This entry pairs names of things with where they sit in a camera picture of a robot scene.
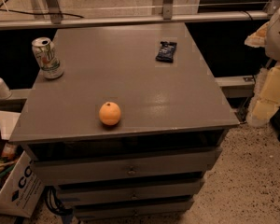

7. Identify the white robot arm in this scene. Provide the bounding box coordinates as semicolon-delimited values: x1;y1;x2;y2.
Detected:
245;7;280;127

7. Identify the dark blue rxbar wrapper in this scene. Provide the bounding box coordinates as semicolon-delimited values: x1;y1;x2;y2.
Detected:
156;41;177;63

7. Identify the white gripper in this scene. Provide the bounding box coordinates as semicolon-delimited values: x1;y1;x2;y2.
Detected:
245;22;280;127

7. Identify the orange fruit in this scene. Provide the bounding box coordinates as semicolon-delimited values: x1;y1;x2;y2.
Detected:
99;102;121;126

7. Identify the white cardboard box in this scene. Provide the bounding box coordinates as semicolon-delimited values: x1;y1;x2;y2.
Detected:
0;111;44;217

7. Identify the black cable bundle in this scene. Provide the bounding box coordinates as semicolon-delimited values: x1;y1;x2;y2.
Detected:
43;186;74;217

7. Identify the white green 7up can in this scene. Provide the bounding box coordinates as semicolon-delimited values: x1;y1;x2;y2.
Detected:
32;37;63;79

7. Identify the grey drawer cabinet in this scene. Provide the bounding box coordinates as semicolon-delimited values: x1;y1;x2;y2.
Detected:
11;23;238;221

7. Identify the metal frame rail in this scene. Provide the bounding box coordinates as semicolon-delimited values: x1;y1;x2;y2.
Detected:
0;10;270;30

